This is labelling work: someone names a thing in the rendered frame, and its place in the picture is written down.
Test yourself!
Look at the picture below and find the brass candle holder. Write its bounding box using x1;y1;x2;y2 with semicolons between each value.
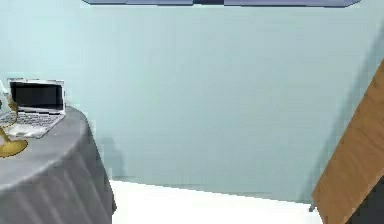
0;79;29;159

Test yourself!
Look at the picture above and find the blue framed window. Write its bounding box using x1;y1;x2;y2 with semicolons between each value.
81;0;363;8

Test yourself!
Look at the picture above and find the grey draped round table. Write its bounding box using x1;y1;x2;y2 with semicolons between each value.
0;105;118;224

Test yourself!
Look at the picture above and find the silver open laptop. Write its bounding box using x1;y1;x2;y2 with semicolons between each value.
0;78;67;140

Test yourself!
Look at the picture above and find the brown wooden cupboard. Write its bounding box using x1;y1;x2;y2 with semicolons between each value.
311;57;384;224

